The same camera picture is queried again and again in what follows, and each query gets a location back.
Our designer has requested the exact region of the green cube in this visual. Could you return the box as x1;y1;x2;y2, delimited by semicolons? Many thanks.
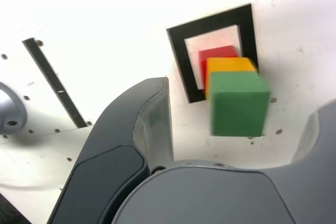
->
209;71;271;137

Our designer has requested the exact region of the black tape strip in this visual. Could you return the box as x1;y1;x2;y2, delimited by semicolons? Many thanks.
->
22;37;89;129

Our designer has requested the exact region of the black tape square outline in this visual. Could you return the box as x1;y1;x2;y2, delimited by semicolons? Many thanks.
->
166;3;260;104

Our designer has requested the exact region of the yellow cube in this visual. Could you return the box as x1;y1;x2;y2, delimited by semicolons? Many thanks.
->
205;57;258;99

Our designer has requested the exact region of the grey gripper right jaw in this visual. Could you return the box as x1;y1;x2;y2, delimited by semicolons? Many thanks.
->
111;100;336;224

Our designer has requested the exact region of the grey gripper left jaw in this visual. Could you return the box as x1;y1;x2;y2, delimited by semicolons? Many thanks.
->
48;76;175;224

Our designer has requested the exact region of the red cube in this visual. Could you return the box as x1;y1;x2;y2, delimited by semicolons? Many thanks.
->
198;45;240;83

